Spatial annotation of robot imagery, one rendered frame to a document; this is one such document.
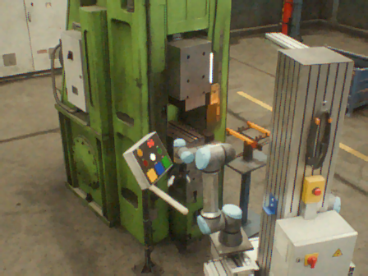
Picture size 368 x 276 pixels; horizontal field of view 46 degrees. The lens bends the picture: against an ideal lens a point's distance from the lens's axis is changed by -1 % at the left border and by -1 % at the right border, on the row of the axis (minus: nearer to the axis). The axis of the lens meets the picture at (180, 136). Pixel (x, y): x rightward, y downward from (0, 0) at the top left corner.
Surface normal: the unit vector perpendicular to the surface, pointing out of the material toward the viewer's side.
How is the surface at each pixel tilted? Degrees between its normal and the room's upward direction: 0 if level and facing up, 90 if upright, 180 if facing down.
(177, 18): 90
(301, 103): 90
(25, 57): 91
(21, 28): 90
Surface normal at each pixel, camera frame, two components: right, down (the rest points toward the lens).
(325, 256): 0.25, 0.43
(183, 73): 0.63, 0.35
